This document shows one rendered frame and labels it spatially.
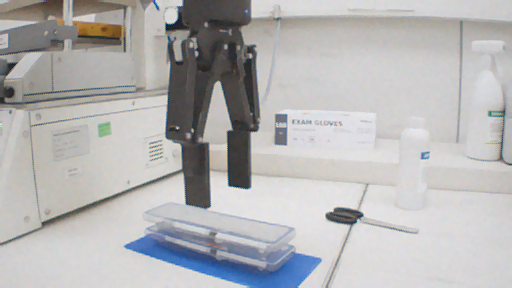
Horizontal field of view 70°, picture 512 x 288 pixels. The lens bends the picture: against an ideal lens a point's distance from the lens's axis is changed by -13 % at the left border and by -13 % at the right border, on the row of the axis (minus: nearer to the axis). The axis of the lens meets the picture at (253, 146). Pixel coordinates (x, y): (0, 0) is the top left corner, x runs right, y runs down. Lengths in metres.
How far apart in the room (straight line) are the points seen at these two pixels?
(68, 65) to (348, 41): 0.74
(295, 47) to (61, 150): 0.73
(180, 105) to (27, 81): 0.27
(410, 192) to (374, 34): 0.55
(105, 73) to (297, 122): 0.45
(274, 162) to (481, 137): 0.43
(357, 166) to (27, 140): 0.58
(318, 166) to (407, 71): 0.41
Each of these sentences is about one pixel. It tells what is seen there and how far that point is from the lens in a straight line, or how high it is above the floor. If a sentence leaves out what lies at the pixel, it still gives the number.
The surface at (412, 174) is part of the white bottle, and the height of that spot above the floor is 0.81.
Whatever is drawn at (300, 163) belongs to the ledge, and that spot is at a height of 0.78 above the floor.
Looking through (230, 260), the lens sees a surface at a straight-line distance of 0.46.
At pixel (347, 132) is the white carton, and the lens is 0.93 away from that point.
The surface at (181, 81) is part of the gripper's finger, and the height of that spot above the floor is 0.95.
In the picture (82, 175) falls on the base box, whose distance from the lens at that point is 0.67.
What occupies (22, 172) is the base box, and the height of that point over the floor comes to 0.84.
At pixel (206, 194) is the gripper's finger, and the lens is 0.43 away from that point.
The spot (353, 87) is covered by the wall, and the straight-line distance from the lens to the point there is 1.13.
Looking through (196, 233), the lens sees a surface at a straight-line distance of 0.47.
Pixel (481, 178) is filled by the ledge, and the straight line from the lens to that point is 0.84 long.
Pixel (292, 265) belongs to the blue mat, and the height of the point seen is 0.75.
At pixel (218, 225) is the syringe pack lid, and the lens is 0.47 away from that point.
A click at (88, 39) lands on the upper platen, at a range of 0.76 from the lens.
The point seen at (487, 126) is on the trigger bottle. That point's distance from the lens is 0.90.
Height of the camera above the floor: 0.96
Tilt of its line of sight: 10 degrees down
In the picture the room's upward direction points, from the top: straight up
